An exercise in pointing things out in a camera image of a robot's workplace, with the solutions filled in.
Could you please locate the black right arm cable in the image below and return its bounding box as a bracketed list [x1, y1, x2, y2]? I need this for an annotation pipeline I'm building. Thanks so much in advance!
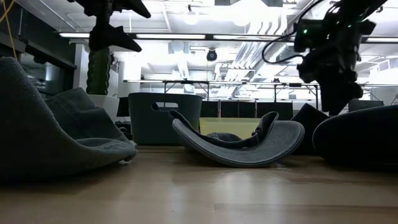
[261, 0, 324, 65]

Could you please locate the green cactus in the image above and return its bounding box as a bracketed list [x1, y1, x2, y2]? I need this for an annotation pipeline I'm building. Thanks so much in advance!
[86, 46, 112, 96]

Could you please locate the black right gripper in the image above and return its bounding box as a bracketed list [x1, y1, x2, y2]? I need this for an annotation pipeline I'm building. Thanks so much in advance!
[297, 46, 364, 116]

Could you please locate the row of black cabinets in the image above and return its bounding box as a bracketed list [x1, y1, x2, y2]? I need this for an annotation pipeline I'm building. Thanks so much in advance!
[200, 99, 294, 121]

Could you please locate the long black-framed folding table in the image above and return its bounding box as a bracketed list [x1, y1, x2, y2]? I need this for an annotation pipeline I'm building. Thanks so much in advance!
[123, 79, 320, 110]

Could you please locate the yellow translucent plastic bin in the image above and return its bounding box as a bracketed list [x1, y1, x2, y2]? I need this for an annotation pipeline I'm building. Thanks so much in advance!
[198, 117, 262, 140]

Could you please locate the black monitor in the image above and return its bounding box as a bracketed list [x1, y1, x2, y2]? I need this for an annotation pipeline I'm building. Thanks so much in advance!
[348, 98, 385, 112]

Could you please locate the blue denim cap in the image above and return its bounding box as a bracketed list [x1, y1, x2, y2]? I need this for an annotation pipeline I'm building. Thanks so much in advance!
[290, 103, 330, 156]

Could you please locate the teal plastic bin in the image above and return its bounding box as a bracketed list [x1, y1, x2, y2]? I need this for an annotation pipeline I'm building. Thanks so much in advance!
[127, 92, 203, 146]

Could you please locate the white hexagonal plant pot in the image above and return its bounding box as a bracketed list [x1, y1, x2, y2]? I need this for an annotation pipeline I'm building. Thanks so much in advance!
[88, 94, 121, 124]

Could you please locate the dark navy blue cap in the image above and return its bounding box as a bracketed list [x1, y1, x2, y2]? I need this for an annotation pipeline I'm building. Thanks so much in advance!
[312, 105, 398, 166]

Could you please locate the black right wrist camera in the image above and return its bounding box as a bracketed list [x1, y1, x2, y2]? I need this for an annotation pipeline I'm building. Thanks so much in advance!
[294, 19, 327, 52]

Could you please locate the yellow cable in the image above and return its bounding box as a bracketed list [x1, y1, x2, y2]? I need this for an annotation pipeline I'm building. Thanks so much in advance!
[0, 0, 18, 60]

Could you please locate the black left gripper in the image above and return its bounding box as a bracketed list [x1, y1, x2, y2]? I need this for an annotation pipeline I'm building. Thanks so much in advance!
[67, 0, 152, 53]

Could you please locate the grey cap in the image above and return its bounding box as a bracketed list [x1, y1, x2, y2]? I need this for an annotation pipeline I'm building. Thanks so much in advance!
[0, 56, 139, 184]
[169, 109, 305, 169]

